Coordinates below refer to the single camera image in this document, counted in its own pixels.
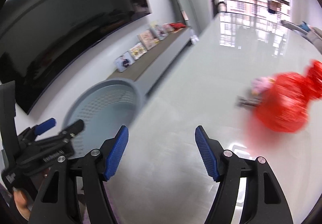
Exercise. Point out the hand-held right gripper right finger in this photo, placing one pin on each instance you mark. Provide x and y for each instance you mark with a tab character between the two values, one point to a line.
206	153

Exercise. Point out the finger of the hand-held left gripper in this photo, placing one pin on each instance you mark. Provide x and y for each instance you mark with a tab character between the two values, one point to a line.
73	128
46	124

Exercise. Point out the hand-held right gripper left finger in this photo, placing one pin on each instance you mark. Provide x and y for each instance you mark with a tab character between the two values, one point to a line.
117	153

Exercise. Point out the grey perforated plastic basket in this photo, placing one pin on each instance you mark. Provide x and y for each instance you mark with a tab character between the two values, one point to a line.
100	108

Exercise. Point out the red plastic bag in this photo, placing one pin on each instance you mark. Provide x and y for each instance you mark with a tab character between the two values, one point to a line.
286	103

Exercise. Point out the person's left hand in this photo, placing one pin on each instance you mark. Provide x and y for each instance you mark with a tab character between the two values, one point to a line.
21	201

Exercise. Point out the pink cloth toy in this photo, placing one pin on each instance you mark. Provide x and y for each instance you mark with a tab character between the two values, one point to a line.
261	85

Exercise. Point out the large black television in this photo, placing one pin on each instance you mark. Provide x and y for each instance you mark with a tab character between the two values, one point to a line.
63	25

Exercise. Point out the grey low television cabinet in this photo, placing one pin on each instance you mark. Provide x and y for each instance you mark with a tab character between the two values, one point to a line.
156	60

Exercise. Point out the red flat pouch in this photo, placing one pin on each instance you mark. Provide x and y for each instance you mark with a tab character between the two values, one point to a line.
177	25

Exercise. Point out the small pink plush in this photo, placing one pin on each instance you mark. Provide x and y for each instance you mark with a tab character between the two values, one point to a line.
167	27

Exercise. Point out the dark tall floor appliance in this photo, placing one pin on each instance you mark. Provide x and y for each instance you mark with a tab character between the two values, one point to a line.
212	2

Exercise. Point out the houndstooth cushion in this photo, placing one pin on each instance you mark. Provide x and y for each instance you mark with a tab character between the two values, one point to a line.
291	25

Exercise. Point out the tall leaning mirror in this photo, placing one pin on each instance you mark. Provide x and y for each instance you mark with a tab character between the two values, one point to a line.
179	0

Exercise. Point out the beige sofa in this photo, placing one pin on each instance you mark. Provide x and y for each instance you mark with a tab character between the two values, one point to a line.
315	37

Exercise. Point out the blue plush toy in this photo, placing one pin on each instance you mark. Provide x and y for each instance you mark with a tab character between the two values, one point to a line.
305	27

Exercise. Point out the dark portrait photo frame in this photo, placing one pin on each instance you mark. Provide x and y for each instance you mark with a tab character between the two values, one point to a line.
124	62

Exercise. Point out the scalloped white photo frame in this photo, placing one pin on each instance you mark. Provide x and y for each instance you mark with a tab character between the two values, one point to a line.
137	51

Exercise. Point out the large pale photo frame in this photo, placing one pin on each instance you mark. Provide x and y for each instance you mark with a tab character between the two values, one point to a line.
147	39

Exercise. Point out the colourful tilted photo frame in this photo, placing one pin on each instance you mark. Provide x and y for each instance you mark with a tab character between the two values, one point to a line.
159	30

